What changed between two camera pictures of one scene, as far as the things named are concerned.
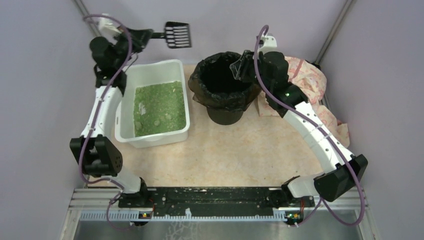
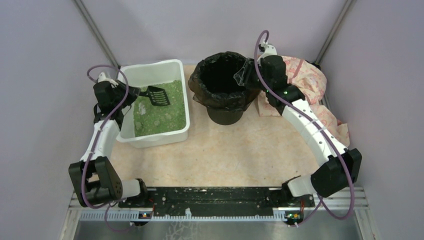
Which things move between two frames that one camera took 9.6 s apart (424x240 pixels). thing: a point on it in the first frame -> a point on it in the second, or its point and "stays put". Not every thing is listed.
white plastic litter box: x=154 y=110 stays put
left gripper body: x=141 y=35 -> x=124 y=92
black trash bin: x=224 y=117 stays put
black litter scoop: x=177 y=34 -> x=158 y=96
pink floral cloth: x=311 y=80 stays put
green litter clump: x=138 y=125 stays put
